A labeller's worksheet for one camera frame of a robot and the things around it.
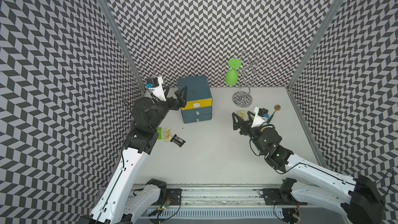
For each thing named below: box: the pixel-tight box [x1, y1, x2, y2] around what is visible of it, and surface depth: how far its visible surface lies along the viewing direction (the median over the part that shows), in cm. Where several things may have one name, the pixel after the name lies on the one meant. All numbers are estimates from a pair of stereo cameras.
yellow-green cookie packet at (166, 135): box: [162, 127, 173, 143], surface depth 94 cm
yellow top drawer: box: [180, 98, 213, 111], surface depth 87 cm
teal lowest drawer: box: [182, 113, 212, 124], surface depth 98 cm
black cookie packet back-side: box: [169, 133, 187, 148], surface depth 93 cm
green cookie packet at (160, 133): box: [157, 127, 163, 140], surface depth 97 cm
